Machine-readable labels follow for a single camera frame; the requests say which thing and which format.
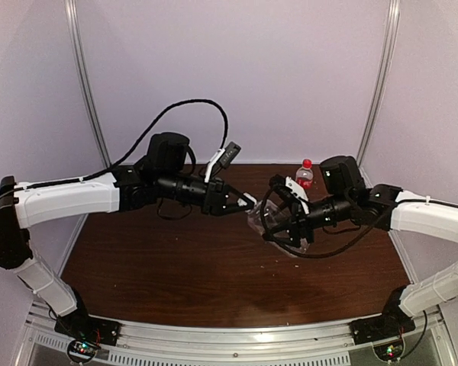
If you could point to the red label soda bottle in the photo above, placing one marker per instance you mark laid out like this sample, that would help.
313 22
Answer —
304 177

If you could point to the right round circuit board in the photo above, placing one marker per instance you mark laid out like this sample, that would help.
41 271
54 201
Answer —
389 350

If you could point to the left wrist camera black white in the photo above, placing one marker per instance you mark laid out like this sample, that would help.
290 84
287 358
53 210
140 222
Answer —
221 160

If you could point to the left aluminium frame post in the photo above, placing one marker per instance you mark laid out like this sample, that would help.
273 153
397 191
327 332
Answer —
72 20

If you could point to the clear plastic bottle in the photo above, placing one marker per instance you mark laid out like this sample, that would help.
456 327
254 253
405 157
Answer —
272 217

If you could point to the aluminium frame post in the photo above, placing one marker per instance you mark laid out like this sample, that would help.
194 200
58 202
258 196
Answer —
387 53
72 20

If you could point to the round circuit board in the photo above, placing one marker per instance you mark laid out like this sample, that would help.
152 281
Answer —
81 352
389 350

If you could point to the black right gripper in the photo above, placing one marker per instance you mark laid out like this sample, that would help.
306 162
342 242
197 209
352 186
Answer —
298 216

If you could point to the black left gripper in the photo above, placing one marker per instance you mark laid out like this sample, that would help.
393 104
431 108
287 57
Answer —
215 195

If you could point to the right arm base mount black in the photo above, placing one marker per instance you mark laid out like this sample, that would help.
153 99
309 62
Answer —
379 327

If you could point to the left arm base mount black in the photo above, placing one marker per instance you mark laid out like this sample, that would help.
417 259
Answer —
94 330

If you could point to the red soda bottle cap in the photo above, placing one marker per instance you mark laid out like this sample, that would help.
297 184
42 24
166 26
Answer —
307 163

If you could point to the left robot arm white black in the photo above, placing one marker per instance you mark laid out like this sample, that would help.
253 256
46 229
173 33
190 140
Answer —
157 175

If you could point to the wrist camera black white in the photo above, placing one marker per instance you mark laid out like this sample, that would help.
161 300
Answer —
298 193
221 160

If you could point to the aluminium front rail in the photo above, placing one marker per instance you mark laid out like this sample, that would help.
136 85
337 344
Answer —
329 343

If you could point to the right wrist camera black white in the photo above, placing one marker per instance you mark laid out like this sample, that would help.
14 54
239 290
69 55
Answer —
298 193

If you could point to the left round circuit board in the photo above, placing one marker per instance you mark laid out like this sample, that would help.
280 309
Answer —
81 352

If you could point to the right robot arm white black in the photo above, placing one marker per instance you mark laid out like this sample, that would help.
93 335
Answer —
383 207

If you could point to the right aluminium frame post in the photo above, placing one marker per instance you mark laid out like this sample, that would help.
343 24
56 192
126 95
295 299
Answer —
387 53

